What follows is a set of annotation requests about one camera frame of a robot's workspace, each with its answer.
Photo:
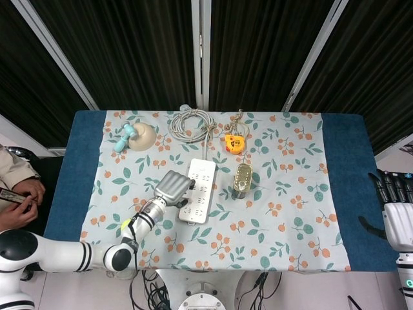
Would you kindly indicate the beige upturned bowl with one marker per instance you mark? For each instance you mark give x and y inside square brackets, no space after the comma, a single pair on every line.
[143,139]

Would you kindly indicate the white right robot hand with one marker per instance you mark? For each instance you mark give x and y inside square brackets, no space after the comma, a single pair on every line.
[400,226]

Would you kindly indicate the yellow tape measure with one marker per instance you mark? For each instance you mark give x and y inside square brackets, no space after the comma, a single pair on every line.
[235,144]

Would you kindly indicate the dark handheld phone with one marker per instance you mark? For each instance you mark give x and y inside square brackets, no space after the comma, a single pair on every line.
[9,196]

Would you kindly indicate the yellow tennis ball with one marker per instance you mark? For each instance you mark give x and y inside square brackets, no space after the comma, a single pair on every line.
[125,224]

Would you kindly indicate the floral tablecloth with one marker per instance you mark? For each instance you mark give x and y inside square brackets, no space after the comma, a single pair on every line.
[226,239]

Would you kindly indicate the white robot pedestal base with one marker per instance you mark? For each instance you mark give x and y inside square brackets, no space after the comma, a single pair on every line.
[201,298]

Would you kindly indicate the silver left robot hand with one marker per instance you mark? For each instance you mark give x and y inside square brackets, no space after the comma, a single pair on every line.
[174,187]

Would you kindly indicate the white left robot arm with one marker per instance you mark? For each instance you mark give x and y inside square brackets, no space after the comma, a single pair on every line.
[58,248]

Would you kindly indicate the blue table cover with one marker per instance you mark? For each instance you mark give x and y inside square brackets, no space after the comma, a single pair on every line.
[80,145]

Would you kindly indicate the person right hand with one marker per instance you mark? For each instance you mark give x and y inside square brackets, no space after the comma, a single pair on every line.
[17,214]

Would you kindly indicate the white power strip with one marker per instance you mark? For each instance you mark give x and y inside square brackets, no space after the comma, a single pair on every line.
[203,206]

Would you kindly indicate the gold tin can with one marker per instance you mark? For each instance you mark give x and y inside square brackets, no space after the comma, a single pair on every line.
[242,177]

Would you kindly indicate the person left hand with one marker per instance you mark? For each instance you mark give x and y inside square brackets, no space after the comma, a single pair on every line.
[30,189]

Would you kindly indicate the white frame post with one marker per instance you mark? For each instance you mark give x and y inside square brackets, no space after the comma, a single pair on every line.
[58,55]
[200,55]
[313,55]

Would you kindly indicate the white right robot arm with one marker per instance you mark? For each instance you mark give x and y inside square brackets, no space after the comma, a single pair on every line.
[405,281]

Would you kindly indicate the black pleated curtain panel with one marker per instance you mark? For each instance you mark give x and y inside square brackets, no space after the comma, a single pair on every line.
[371,64]
[258,55]
[129,55]
[26,80]

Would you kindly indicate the chrome chair armrest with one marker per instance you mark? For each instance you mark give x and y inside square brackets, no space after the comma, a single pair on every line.
[22,152]

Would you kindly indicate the mint massage hammer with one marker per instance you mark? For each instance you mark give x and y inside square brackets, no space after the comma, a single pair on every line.
[120,144]

